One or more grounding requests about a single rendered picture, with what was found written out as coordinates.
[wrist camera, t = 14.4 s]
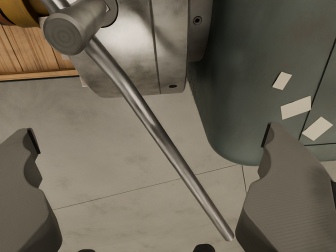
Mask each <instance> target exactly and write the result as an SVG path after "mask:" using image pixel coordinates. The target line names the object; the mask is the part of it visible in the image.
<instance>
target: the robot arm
mask: <svg viewBox="0 0 336 252"><path fill-rule="evenodd" d="M261 148H263V150H264V152H263V155H262V158H261V162H260V165H259V168H258V171H257V173H258V175H259V178H260V179H258V180H256V181H254V182H252V183H251V184H250V186H249V189H248V192H247V195H246V197H245V200H244V203H243V206H242V210H241V213H240V216H239V219H238V223H237V226H236V229H235V237H236V239H237V241H238V242H239V244H240V245H241V247H242V248H243V249H244V251H245V252H336V182H334V181H333V179H332V178H331V176H330V175H329V173H328V172H327V170H326V169H325V168H324V166H323V165H322V164H321V163H320V161H319V160H318V159H317V158H316V157H315V156H314V155H313V154H312V153H311V152H310V151H309V150H308V149H307V148H306V147H305V146H304V145H303V144H302V143H301V142H300V141H299V140H297V139H296V138H295V137H294V136H293V135H292V134H291V133H290V132H289V131H288V130H286V129H285V128H284V127H283V126H282V125H281V124H280V123H278V122H268V124H267V127H266V131H265V134H264V137H263V140H262V143H261ZM38 154H41V152H40V148H39V145H38V142H37V139H36V136H35V133H34V131H33V129H32V128H30V127H29V128H20V129H18V130H17V131H15V132H14V133H13V134H12V135H11V136H10V137H8V138H7V139H6V140H5V141H4V142H2V143H1V144H0V252H58V250H59V249H60V247H61V245H62V242H63V237H62V234H61V231H60V227H59V224H58V220H57V218H56V216H55V214H54V212H53V210H52V208H51V206H50V204H49V202H48V200H47V198H46V196H45V194H44V192H43V191H42V190H41V189H39V186H40V184H41V182H42V180H43V177H42V175H41V173H40V171H39V169H38V167H37V165H36V163H35V161H36V159H37V157H38Z"/></svg>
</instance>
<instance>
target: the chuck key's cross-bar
mask: <svg viewBox="0 0 336 252"><path fill-rule="evenodd" d="M40 1H41V3H42V4H43V5H44V6H45V7H46V8H47V9H48V10H49V12H50V13H51V14H53V13H55V12H57V11H59V10H61V9H63V8H67V7H71V5H70V3H69V2H68V1H67V0H40ZM84 51H85V52H86V53H87V54H88V56H89V57H90V58H91V59H92V60H93V61H94V62H95V63H96V65H97V66H98V67H99V68H100V69H101V70H102V71H103V72H104V74H105V75H106V76H107V77H108V78H109V79H110V80H111V81H112V83H113V84H114V85H115V86H116V88H117V89H118V90H119V91H120V93H121V94H122V96H123V97H124V98H125V100H126V101H127V103H128V104H129V105H130V107H131V108H132V110H133V111H134V113H135V114H136V115H137V117H138V118H139V120H140V121H141V122H142V124H143V125H144V127H145V128H146V129H147V131H148V132H149V134H150V135H151V136H152V138H153V139H154V141H155V142H156V144H157V145H158V146H159V148H160V149H161V151H162V152H163V153H164V155H165V156H166V158H167V159H168V160H169V162H170V163H171V165H172V166H173V167H174V169H175V170H176V172H177V173H178V175H179V176H180V177H181V179H182V180H183V182H184V183H185V184H186V186H187V187H188V189H189V190H190V191H191V193H192V194H193V196H194V197H195V198H196V200H197V201H198V203H199V204H200V206H201V207H202V208H203V210H204V211H205V213H206V214H207V215H208V217H209V218H210V220H211V221H212V222H213V224H214V225H215V227H216V228H217V229H218V231H219V232H220V234H221V235H222V237H223V238H224V239H225V240H226V241H227V242H230V241H232V240H233V239H234V237H235V235H234V233H233V231H232V230H231V228H230V227H229V225H228V224H227V222H226V221H225V219H224V218H223V216H222V215H221V213H220V212H219V210H218V209H217V207H216V206H215V204H214V203H213V201H212V200H211V198H210V197H209V195H208V194H207V192H206V191H205V189H204V188H203V186H202V185H201V183H200V182H199V180H198V179H197V177H196V176H195V174H194V173H193V171H192V170H191V168H190V167H189V165H188V164H187V163H186V161H185V160H184V158H183V157H182V155H181V154H180V152H179V151H178V149H177V148H176V146H175V145H174V143H173V142H172V140H171V139H170V137H169V136H168V134H167V133H166V131H165V130H164V128H163V127H162V125H161V124H160V122H159V121H158V119H157V118H156V116H155V115H154V113H153V112H152V110H151V109H150V107H149V106H148V104H147V103H146V101H145V100H144V98H143V97H142V95H141V94H140V92H139V91H138V89H137V88H136V86H135V85H134V84H133V82H132V81H131V79H130V78H129V77H128V75H127V74H126V73H125V71H124V70H123V69H122V68H121V66H120V65H119V64H118V63H117V61H116V60H115V59H114V58H113V57H112V55H111V54H110V53H109V52H108V50H107V49H106V48H105V47H104V45H103V44H102V43H101V42H100V40H99V39H98V38H97V37H96V36H95V34H93V36H92V38H91V40H90V42H89V43H88V44H87V46H86V47H85V48H84Z"/></svg>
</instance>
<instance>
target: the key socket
mask: <svg viewBox="0 0 336 252"><path fill-rule="evenodd" d="M104 1H105V2H106V4H107V5H108V7H109V8H110V10H109V11H108V12H106V19H105V22H104V24H103V25H102V26H101V27H106V26H109V25H111V24H112V23H113V22H114V21H115V20H116V18H117V17H118V13H119V7H118V2H117V0H104Z"/></svg>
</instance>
